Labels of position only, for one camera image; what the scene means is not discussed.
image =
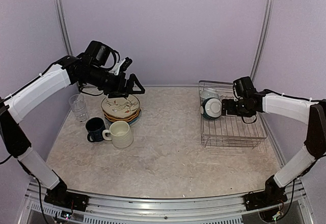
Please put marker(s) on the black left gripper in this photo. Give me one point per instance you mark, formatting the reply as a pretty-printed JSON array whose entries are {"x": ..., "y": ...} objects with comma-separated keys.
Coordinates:
[{"x": 119, "y": 88}]

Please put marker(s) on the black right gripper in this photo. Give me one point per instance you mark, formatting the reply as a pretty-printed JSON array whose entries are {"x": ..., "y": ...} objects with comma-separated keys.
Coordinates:
[{"x": 230, "y": 110}]

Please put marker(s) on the cream bird pattern plate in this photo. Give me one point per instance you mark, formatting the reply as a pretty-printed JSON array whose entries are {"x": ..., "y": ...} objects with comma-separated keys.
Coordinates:
[{"x": 120, "y": 107}]

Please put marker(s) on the yellow polka dot plate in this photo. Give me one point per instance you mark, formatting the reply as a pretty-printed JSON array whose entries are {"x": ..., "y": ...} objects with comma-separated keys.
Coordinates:
[{"x": 112, "y": 120}]

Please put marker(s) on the blue polka dot plate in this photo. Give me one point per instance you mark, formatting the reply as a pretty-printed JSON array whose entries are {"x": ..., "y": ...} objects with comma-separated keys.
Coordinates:
[{"x": 134, "y": 120}]

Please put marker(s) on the white mug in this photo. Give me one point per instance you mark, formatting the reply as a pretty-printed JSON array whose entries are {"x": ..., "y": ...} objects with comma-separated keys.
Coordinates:
[{"x": 119, "y": 134}]

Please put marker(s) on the dark blue mug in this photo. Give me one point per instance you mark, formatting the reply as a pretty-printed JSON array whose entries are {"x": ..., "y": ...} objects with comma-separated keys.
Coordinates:
[{"x": 95, "y": 126}]

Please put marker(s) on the small clear glass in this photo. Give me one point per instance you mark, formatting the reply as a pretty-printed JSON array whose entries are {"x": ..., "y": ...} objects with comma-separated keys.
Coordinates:
[{"x": 79, "y": 107}]

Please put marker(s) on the large clear glass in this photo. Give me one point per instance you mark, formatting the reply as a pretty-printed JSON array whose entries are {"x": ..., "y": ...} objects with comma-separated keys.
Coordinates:
[{"x": 83, "y": 118}]

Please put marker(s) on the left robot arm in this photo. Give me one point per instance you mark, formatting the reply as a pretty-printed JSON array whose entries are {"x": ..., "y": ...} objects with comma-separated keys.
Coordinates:
[{"x": 99, "y": 65}]

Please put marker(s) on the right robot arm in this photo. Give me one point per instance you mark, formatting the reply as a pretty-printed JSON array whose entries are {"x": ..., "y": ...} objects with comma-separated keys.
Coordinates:
[{"x": 248, "y": 102}]

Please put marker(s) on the teal white bowl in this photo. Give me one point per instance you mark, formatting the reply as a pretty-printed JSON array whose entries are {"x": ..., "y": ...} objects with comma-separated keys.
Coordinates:
[{"x": 211, "y": 108}]

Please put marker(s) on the light green bowl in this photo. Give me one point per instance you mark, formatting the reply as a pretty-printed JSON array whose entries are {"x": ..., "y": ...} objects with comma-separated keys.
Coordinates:
[{"x": 207, "y": 93}]

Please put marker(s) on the back aluminium rail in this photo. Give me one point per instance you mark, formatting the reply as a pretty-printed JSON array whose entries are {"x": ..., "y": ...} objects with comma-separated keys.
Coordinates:
[{"x": 171, "y": 86}]

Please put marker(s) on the aluminium rail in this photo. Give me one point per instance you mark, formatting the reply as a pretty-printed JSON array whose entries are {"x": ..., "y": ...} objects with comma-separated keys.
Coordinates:
[
  {"x": 171, "y": 86},
  {"x": 103, "y": 208}
]

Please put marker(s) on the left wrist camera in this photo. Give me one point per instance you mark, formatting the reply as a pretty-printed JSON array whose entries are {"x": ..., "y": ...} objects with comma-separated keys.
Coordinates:
[{"x": 121, "y": 66}]

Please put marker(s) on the wire dish rack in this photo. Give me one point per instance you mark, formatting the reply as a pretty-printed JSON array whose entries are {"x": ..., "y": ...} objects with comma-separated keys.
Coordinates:
[{"x": 229, "y": 130}]

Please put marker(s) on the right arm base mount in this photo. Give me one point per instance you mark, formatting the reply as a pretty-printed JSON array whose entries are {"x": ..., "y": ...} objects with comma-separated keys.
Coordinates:
[{"x": 271, "y": 195}]

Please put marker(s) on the front aluminium rail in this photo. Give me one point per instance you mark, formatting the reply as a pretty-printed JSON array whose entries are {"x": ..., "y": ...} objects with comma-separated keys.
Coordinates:
[{"x": 103, "y": 208}]

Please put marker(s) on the left aluminium post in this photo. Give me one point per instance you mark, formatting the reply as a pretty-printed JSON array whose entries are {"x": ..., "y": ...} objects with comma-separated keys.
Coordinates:
[{"x": 63, "y": 26}]

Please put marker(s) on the aluminium post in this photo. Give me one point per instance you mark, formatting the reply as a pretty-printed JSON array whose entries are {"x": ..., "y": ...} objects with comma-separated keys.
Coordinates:
[
  {"x": 63, "y": 26},
  {"x": 262, "y": 38}
]

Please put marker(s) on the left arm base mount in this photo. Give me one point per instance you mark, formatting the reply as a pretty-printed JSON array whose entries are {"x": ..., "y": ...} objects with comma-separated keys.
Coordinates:
[{"x": 61, "y": 197}]

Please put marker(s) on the right aluminium post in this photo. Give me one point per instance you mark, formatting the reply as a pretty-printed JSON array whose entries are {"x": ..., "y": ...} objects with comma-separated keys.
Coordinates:
[{"x": 262, "y": 38}]

